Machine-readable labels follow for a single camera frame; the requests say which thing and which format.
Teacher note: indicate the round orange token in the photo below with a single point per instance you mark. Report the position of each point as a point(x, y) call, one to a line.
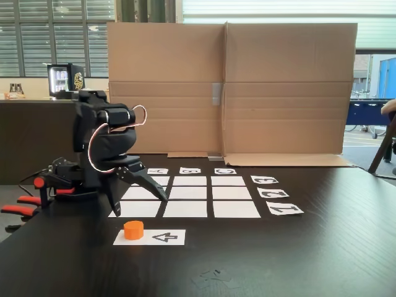
point(133, 229)

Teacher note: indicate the white nine-square paper grid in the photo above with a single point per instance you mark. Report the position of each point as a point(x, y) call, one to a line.
point(188, 193)

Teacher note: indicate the paper sheet letter A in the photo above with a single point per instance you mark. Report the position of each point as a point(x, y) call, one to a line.
point(157, 171)

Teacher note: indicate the paper sheet letter B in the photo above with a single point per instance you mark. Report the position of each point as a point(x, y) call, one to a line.
point(190, 170)

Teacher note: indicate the white arrow paper sheet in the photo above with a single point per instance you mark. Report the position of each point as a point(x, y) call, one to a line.
point(173, 237)

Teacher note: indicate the grey tape strip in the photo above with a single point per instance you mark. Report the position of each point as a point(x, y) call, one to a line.
point(215, 156)
point(216, 94)

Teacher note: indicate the paper sheet letter C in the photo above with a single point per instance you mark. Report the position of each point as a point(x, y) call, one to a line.
point(225, 171)

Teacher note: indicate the red black table clamp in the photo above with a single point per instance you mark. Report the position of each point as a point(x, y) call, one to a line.
point(21, 210)
point(38, 183)

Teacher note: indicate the black mini fridge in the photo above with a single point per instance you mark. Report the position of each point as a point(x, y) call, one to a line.
point(66, 82)

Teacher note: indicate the paper sheet number 3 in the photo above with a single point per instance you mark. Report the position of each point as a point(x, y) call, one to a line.
point(264, 180)

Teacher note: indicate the paper sheet number 2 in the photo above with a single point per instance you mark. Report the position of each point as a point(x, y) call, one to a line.
point(273, 192)

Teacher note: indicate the paper sheet number 1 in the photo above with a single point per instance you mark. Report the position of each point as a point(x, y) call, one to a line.
point(284, 209)

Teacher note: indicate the brown wooden chair leg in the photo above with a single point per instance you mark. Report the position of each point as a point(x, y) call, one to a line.
point(382, 151)

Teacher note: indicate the brown cardboard wall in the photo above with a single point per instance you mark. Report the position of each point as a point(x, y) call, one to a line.
point(278, 92)

